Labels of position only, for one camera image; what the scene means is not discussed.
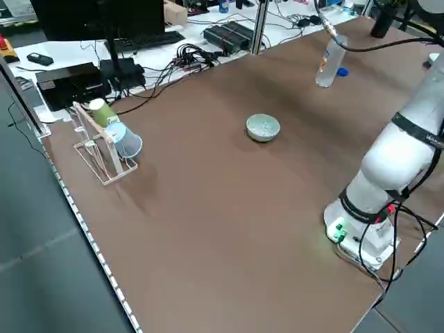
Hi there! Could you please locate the transparent plastic bottle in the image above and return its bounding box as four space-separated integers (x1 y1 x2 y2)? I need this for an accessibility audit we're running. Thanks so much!
314 34 348 89

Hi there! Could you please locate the small pale green bowl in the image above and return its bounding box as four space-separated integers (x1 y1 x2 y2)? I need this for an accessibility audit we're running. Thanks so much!
246 113 282 144

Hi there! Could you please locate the translucent blue plastic cup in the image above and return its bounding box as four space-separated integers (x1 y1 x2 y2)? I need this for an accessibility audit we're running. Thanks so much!
103 121 144 161

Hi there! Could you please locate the black finned power unit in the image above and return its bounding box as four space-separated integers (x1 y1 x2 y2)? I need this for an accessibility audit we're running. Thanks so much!
203 22 257 56

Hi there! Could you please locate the green paper cup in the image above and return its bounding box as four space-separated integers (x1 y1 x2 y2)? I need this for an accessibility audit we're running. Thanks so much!
87 98 121 128

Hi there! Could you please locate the black keyboard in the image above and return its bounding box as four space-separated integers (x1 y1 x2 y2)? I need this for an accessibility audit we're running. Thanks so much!
112 31 187 53

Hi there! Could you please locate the cardboard box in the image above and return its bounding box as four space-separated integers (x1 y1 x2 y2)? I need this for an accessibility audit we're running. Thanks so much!
162 0 189 29

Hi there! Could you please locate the black box device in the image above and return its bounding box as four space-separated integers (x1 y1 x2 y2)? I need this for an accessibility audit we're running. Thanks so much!
35 62 112 112

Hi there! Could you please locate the black computer monitor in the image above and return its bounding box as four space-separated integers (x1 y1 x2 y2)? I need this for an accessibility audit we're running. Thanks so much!
30 0 166 89

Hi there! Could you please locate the black handheld device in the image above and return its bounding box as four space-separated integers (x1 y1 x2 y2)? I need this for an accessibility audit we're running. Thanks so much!
26 52 54 66

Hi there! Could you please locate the clear acrylic panel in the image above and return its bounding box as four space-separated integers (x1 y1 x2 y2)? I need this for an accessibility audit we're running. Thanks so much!
0 55 52 140

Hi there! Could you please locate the black vase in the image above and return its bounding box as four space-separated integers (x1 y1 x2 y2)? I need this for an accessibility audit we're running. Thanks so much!
370 0 400 39

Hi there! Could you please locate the red emergency stop button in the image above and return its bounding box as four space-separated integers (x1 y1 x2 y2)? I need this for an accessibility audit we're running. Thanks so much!
0 33 17 64

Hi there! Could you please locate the black cable bundle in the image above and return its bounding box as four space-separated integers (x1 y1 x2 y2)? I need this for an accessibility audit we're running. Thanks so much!
114 41 223 115

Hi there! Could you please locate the wooden wire cup rack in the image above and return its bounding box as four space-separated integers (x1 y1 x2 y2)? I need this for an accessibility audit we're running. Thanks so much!
71 101 139 187

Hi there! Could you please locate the aluminium frame post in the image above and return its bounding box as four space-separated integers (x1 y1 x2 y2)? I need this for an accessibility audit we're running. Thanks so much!
250 0 271 56

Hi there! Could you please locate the black cable silver connector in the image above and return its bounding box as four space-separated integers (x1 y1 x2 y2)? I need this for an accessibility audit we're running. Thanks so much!
314 0 444 53

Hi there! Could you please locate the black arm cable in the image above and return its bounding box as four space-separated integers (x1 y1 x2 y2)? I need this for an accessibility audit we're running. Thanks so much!
357 148 440 289

